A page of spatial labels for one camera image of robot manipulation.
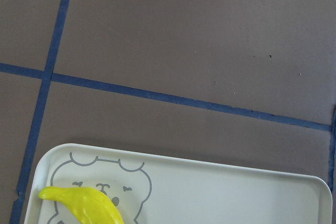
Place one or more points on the yellow banana carried to tray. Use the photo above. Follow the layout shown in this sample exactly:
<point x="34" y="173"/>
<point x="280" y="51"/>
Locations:
<point x="86" y="204"/>

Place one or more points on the white bear print tray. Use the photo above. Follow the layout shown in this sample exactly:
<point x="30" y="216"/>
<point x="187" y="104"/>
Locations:
<point x="158" y="189"/>

